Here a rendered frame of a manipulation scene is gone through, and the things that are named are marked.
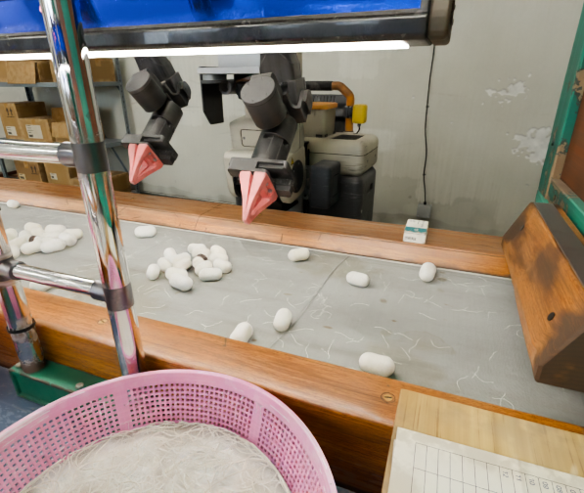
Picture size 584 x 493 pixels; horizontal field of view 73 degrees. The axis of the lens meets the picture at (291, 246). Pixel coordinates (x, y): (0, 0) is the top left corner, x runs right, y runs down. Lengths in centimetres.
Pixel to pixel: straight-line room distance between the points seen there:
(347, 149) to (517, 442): 119
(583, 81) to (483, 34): 183
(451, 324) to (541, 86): 209
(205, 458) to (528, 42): 239
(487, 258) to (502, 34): 194
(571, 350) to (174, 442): 32
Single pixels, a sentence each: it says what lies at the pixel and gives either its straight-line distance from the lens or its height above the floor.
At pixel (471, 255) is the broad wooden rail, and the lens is 67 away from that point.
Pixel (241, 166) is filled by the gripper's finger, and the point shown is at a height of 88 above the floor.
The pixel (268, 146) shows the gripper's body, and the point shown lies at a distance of 66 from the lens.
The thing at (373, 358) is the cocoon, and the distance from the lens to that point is 41.
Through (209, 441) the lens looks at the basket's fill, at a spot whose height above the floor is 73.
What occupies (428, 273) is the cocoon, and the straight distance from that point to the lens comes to 60.
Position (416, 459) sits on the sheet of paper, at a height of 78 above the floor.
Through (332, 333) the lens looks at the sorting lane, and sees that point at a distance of 47.
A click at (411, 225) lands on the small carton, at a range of 69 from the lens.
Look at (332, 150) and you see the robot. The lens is 144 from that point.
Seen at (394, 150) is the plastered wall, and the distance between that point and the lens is 257.
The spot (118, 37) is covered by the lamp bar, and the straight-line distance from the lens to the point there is 47.
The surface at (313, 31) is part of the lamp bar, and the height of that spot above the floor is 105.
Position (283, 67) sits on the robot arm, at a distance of 73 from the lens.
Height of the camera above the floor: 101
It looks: 23 degrees down
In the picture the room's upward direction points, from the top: straight up
